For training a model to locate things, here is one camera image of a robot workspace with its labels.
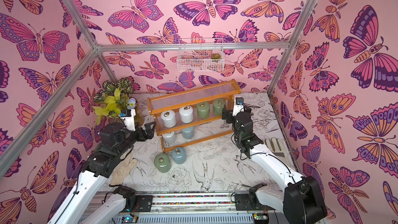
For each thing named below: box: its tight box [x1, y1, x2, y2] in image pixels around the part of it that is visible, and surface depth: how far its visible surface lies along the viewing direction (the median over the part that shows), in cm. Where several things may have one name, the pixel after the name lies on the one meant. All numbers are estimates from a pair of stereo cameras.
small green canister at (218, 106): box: [213, 98, 225, 116], surface depth 86 cm
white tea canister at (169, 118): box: [160, 109, 177, 129], surface depth 81 cm
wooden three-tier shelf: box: [146, 78, 242, 153], surface depth 87 cm
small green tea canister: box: [196, 102, 210, 119], surface depth 85 cm
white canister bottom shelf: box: [162, 131, 176, 144], surface depth 90 cm
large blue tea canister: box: [171, 146, 187, 165], surface depth 84 cm
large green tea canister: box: [153, 152, 172, 174], surface depth 81 cm
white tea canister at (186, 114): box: [179, 105, 194, 124], surface depth 83 cm
